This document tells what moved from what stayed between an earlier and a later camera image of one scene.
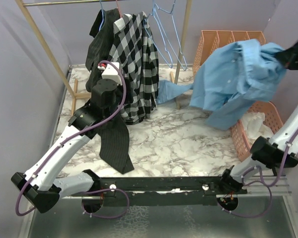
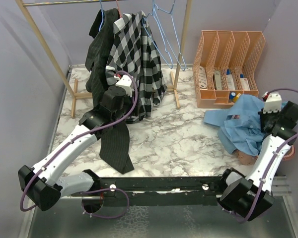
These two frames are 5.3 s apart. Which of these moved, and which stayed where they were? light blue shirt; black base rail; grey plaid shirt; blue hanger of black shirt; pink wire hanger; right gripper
Moved: right gripper; light blue shirt
Stayed: blue hanger of black shirt; grey plaid shirt; black base rail; pink wire hanger
